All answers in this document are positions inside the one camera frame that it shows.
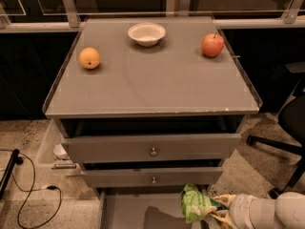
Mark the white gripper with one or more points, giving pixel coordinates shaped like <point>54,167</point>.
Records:
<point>244,209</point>

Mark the green rice chip bag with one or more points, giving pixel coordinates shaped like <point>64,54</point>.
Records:
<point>195,206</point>

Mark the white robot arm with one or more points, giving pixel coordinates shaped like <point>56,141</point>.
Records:
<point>287,211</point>

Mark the bottom grey drawer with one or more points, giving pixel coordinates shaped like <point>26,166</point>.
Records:
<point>143,210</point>

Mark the grey drawer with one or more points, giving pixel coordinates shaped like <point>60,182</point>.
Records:
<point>143,210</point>
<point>144,148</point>
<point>152,177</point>

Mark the middle grey drawer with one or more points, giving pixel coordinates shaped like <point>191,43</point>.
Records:
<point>152,177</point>

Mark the top grey drawer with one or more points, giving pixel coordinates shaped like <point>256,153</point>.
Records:
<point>144,148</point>

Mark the grey drawer cabinet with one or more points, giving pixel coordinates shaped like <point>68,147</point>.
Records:
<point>168,89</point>

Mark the red apple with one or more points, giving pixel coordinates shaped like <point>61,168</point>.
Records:
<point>212,44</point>

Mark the white paper bowl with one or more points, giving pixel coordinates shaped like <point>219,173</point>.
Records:
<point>146,34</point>

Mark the orange fruit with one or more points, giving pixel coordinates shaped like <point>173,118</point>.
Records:
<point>89,58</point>

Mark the black stand leg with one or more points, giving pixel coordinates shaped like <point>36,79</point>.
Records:
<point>7,172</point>

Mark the metal railing frame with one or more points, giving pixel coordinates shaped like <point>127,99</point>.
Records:
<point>72,15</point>

